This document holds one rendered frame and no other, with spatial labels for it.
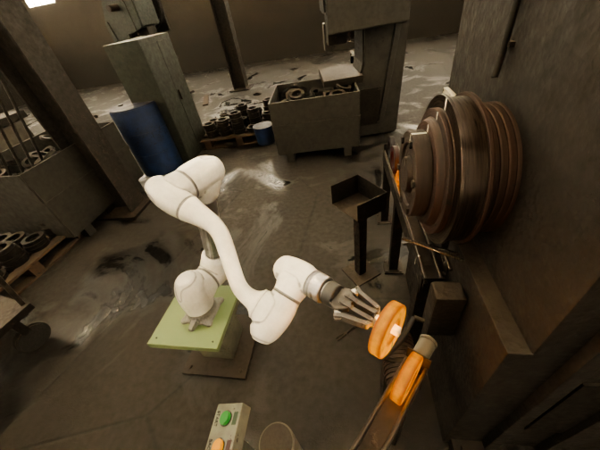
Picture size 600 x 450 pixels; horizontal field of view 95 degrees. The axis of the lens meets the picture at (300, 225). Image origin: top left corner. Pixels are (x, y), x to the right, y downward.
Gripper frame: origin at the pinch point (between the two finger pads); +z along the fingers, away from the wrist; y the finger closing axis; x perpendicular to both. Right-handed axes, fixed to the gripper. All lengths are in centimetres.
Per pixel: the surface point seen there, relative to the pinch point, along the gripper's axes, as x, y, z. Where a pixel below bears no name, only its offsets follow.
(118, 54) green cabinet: 67, -97, -382
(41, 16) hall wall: 209, -271, -1433
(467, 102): 42, -48, -3
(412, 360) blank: -14.6, -2.3, 7.0
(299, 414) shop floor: -91, 20, -36
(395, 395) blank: -19.6, 7.5, 6.6
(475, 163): 32.1, -33.7, 5.3
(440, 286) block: -12.3, -30.0, 4.0
